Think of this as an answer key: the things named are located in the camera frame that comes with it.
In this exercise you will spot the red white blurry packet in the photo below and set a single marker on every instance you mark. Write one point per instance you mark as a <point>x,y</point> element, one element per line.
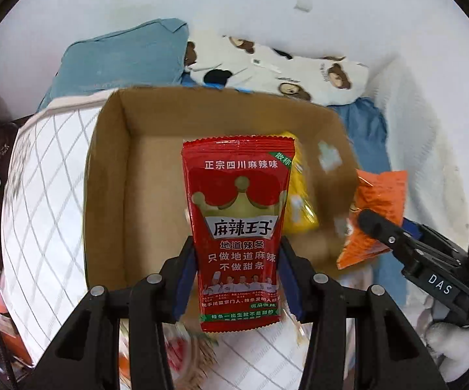
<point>189,357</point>

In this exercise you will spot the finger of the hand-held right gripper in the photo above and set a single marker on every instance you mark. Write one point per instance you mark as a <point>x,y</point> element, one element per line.
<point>412,227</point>
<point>385,231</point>

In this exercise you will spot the blue pillow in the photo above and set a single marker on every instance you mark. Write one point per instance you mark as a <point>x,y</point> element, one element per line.
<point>116,57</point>

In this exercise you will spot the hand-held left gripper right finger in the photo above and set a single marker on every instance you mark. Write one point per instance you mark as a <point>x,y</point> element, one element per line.
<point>290,288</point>

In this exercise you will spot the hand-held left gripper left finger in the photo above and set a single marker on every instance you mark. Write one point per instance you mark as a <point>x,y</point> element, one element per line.
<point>182,288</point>

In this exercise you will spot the brown cardboard box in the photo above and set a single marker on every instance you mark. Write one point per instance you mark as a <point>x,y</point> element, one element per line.
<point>153,170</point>

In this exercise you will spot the yellow snack packet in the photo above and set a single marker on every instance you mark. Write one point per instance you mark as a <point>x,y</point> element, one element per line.
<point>299,195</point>

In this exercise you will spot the white wall switch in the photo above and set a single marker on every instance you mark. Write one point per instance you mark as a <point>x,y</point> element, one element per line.
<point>302,4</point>

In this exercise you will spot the red crown-print snack packet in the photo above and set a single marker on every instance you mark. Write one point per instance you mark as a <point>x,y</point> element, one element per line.
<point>238,195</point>

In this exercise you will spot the orange snack packet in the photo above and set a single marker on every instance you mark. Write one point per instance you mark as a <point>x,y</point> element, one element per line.
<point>374,195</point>

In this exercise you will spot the white bear-print pillow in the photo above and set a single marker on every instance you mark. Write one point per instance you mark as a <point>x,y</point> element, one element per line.
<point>259,73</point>

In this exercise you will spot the white diamond-quilted floral bedspread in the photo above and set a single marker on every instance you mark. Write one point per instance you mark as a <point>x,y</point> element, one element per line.
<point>43,211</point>

